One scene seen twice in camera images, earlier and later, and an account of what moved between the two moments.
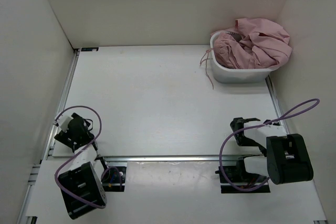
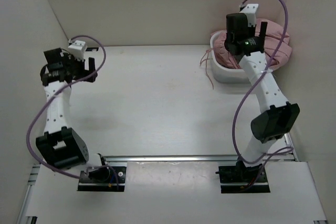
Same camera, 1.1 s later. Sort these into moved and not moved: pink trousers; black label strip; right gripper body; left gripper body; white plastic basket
Moved: right gripper body; left gripper body
Not moved: white plastic basket; black label strip; pink trousers
